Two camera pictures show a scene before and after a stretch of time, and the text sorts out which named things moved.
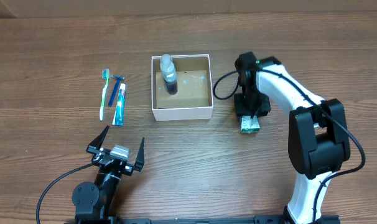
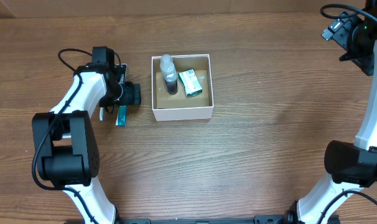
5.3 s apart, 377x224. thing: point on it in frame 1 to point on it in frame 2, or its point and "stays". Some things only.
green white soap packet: (249, 124) to (190, 81)
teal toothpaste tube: (119, 118) stays
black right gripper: (242, 108) to (340, 37)
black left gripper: (94, 147) to (122, 81)
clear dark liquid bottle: (169, 73) stays
